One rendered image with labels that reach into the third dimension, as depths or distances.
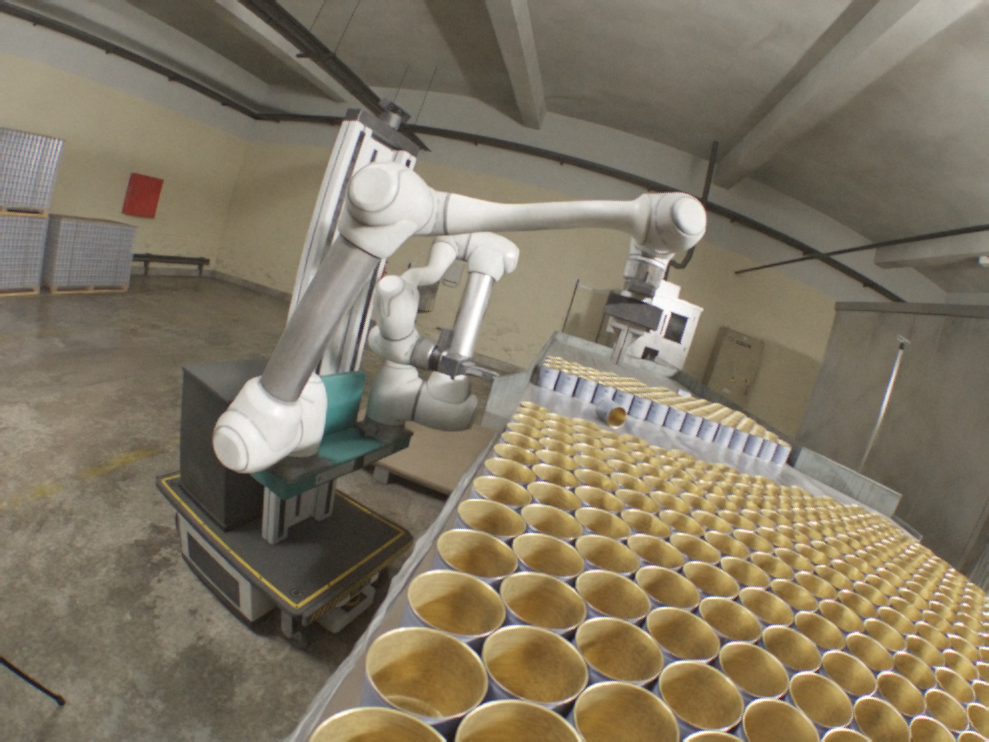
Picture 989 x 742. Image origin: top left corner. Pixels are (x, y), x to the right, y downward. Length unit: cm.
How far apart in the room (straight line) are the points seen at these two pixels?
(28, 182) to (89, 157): 238
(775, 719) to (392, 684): 28
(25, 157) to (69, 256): 160
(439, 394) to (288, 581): 83
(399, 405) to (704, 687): 133
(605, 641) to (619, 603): 7
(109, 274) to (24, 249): 158
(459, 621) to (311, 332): 66
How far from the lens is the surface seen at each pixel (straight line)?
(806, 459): 189
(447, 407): 148
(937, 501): 324
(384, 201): 77
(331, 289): 85
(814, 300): 883
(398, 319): 113
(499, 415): 105
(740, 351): 768
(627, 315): 97
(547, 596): 37
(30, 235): 679
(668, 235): 80
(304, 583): 151
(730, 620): 46
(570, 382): 153
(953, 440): 328
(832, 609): 59
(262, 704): 158
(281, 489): 121
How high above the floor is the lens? 137
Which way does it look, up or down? 11 degrees down
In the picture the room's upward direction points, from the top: 17 degrees clockwise
